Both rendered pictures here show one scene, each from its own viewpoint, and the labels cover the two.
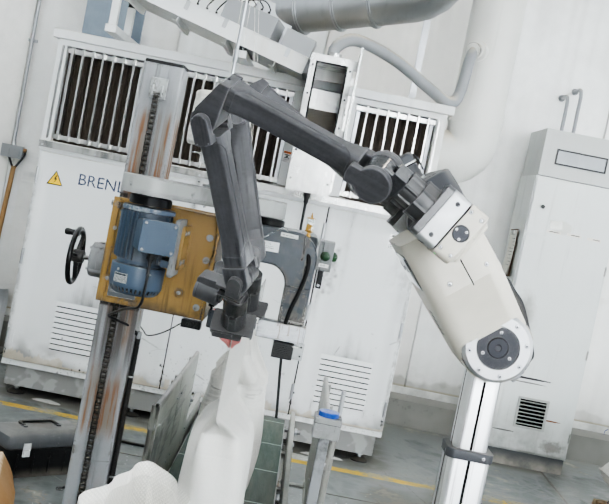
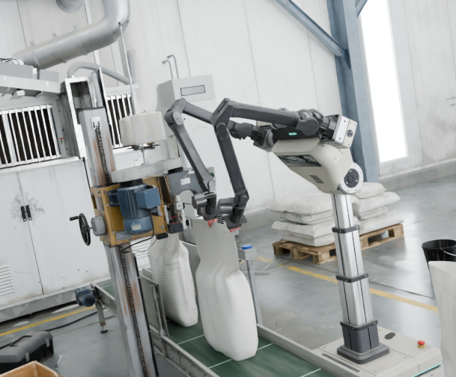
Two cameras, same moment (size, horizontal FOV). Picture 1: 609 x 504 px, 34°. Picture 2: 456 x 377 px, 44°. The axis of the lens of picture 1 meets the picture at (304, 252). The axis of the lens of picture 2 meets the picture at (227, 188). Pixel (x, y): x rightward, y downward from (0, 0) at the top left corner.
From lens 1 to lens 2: 130 cm
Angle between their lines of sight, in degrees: 27
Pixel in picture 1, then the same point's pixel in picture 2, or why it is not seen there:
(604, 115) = (186, 64)
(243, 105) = (240, 111)
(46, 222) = not seen: outside the picture
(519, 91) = not seen: hidden behind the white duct
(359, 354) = not seen: hidden behind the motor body
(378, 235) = (126, 163)
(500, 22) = (135, 32)
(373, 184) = (311, 126)
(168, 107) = (105, 131)
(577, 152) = (189, 86)
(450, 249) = (348, 141)
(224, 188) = (232, 155)
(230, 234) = (237, 176)
